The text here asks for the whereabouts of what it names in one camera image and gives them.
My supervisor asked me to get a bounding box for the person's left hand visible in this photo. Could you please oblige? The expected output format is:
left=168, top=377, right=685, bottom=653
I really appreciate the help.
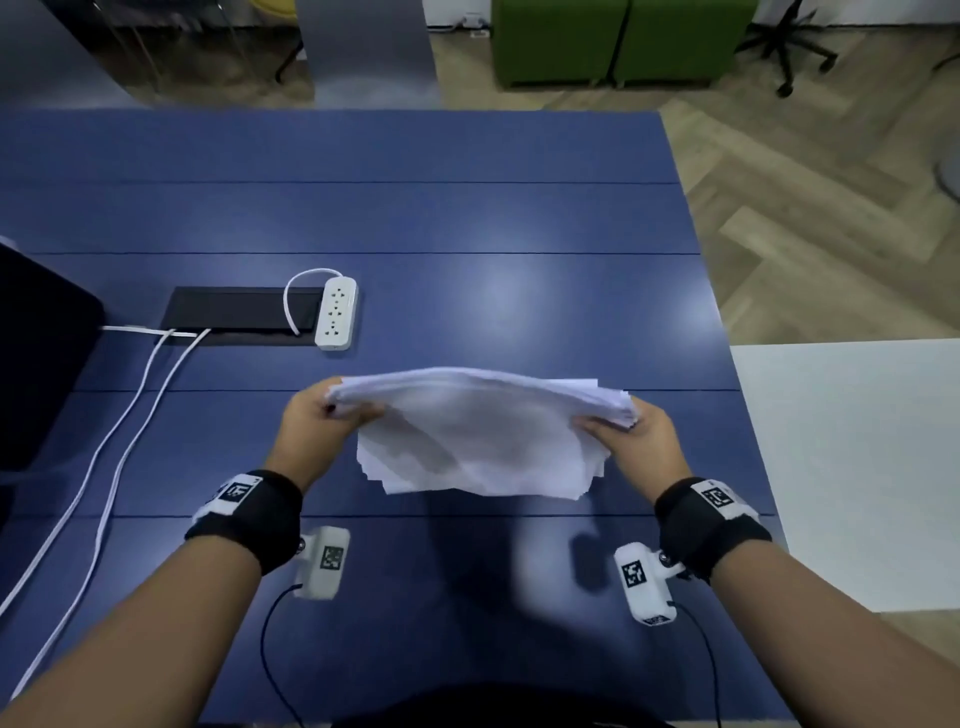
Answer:
left=266, top=376, right=387, bottom=496

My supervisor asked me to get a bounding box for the person's right hand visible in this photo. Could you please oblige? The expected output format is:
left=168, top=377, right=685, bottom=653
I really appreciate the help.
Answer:
left=573, top=396, right=695, bottom=504

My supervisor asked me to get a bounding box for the stack of white paper sheets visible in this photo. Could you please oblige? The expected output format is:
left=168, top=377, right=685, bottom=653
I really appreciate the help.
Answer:
left=327, top=366, right=641, bottom=501

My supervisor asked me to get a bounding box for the person's left forearm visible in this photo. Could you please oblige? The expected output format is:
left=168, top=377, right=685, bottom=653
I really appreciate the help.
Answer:
left=0, top=534, right=261, bottom=728

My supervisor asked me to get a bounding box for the person's right forearm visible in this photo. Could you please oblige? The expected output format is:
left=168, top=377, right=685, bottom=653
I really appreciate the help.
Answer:
left=707, top=538, right=960, bottom=728

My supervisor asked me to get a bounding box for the white power strip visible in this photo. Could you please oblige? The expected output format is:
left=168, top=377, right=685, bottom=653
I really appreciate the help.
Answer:
left=314, top=276, right=360, bottom=352

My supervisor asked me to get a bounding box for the white table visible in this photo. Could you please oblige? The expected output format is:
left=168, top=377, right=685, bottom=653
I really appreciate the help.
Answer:
left=729, top=340, right=960, bottom=615

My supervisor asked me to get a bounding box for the person's black shirt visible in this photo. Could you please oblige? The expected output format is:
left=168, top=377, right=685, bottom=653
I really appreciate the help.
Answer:
left=328, top=680, right=678, bottom=728

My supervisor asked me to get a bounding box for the large black box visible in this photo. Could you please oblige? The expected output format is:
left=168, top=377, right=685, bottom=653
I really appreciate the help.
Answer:
left=0, top=241, right=105, bottom=475

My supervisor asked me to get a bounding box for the grey pillar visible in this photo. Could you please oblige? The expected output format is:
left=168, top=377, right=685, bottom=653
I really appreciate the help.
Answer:
left=295, top=0, right=441, bottom=111

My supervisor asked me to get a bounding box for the green sofa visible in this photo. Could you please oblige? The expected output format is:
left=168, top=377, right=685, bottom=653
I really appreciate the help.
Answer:
left=615, top=0, right=759, bottom=86
left=490, top=0, right=630, bottom=90

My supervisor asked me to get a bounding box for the black office chair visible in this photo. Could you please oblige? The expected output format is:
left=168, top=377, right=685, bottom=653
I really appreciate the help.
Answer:
left=738, top=0, right=840, bottom=99

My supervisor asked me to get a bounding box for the white power strip cord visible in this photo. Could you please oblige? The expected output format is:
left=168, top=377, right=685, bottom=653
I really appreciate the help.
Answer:
left=282, top=268, right=339, bottom=337

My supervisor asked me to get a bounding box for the black right wrist strap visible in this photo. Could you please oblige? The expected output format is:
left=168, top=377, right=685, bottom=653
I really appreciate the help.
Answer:
left=654, top=477, right=774, bottom=585

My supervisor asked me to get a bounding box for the black wrist strap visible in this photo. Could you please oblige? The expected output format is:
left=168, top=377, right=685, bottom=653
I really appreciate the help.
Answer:
left=184, top=470, right=304, bottom=577
left=654, top=477, right=774, bottom=585

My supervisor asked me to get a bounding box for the black left wrist strap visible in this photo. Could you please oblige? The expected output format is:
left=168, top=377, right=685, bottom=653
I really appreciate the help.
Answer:
left=184, top=470, right=304, bottom=577

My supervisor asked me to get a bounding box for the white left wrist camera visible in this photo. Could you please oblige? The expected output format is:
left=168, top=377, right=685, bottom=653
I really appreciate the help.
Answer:
left=293, top=526, right=351, bottom=601

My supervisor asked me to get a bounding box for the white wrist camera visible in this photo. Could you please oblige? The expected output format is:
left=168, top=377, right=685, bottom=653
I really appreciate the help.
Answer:
left=293, top=526, right=351, bottom=601
left=613, top=541, right=688, bottom=627

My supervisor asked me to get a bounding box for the black table cable hatch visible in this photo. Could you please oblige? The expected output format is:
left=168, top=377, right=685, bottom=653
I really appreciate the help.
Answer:
left=154, top=286, right=326, bottom=348

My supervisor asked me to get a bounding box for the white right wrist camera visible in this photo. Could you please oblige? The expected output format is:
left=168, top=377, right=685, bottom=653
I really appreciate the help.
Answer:
left=613, top=541, right=688, bottom=627

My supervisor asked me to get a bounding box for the short white cable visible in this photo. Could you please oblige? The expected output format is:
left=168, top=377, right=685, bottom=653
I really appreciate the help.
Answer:
left=100, top=324, right=201, bottom=338

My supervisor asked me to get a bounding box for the thin black camera cable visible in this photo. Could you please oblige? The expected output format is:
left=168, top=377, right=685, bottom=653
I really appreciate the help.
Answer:
left=669, top=602, right=726, bottom=728
left=259, top=583, right=306, bottom=728

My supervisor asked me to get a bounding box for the long white cable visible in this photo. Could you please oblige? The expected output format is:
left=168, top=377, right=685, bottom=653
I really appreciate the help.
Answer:
left=10, top=328, right=214, bottom=700
left=0, top=328, right=177, bottom=618

